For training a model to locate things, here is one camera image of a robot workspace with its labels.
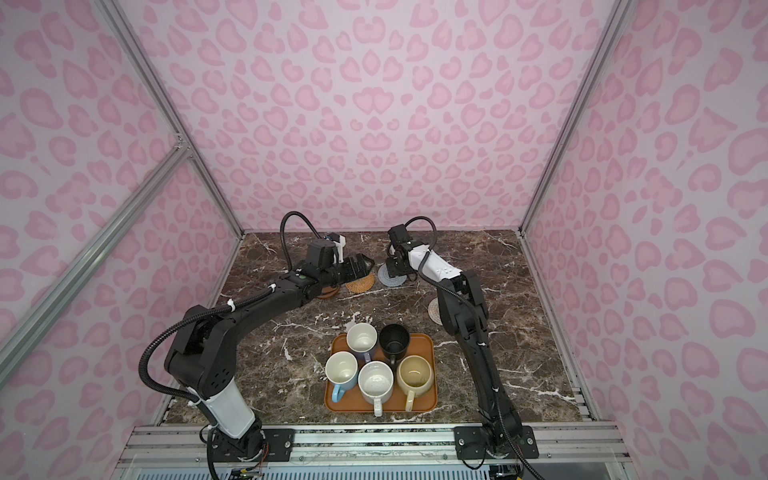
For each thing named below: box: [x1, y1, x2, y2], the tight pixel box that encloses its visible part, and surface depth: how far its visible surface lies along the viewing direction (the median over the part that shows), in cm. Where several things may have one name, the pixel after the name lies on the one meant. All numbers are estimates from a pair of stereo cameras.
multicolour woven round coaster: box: [427, 297, 443, 326], surface depth 99 cm
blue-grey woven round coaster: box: [378, 264, 407, 287], surface depth 106 cm
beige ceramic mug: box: [396, 354, 434, 412], surface depth 78 cm
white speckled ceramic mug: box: [358, 360, 395, 417], surface depth 78 cm
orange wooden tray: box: [324, 334, 438, 413], surface depth 80 cm
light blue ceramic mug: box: [324, 350, 359, 403], surface depth 80 cm
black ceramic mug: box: [379, 323, 410, 370], surface depth 84 cm
